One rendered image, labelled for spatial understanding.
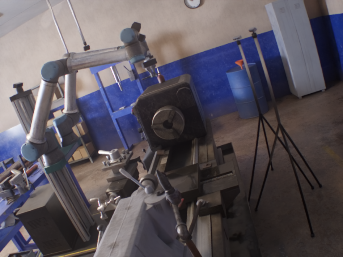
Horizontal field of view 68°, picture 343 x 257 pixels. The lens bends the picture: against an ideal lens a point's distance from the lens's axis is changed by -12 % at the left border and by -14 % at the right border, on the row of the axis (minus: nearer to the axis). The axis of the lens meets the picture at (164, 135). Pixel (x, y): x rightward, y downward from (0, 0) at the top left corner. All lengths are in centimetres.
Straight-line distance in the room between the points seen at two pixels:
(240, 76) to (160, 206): 412
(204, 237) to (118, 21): 502
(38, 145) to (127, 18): 412
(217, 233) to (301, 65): 448
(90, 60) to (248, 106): 365
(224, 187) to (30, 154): 134
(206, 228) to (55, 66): 131
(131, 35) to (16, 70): 543
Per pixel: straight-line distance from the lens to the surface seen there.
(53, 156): 227
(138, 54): 171
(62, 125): 268
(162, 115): 221
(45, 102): 196
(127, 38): 170
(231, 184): 155
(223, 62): 566
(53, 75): 187
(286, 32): 534
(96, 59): 192
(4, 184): 299
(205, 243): 128
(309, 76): 555
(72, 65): 198
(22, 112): 242
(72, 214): 263
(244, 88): 504
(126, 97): 591
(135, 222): 98
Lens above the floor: 165
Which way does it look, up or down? 16 degrees down
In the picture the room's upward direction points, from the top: 21 degrees counter-clockwise
